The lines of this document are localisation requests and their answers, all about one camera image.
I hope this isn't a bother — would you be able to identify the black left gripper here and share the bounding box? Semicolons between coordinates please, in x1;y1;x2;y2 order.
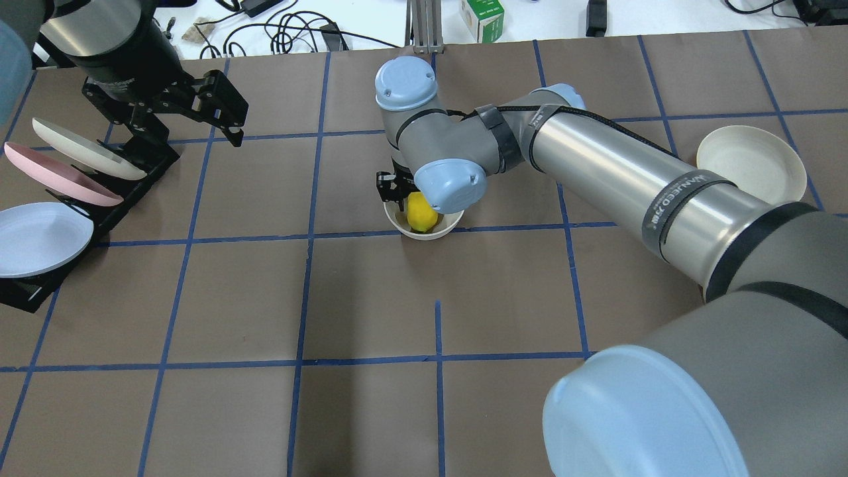
82;70;249;147

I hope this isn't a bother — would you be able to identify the green white box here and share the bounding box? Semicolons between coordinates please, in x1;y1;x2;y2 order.
458;1;505;44

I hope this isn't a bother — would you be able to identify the pink plate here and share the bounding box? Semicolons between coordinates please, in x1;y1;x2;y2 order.
3;142;124;207

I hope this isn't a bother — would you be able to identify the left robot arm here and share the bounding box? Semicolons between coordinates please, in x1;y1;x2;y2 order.
2;1;248;147

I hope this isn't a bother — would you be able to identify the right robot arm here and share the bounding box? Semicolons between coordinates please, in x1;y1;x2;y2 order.
374;56;847;476

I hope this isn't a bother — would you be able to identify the white bowl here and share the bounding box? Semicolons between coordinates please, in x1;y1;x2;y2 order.
384;201;464;241

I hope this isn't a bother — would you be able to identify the white round plate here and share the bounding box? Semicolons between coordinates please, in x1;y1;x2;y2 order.
696;126;808;203

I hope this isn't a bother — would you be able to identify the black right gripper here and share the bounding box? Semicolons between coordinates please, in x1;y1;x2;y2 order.
376;159;416;212

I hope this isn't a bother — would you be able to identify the yellow lemon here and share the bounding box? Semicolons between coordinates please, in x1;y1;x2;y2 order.
406;192;439;235

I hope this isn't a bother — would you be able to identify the black dish rack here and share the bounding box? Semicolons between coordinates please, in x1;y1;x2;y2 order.
1;138;179;312

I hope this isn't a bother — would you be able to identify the cream plate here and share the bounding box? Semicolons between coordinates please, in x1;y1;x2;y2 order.
31;118;146;181

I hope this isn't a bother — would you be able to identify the blue plate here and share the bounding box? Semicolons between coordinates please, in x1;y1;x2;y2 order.
1;202;94;279

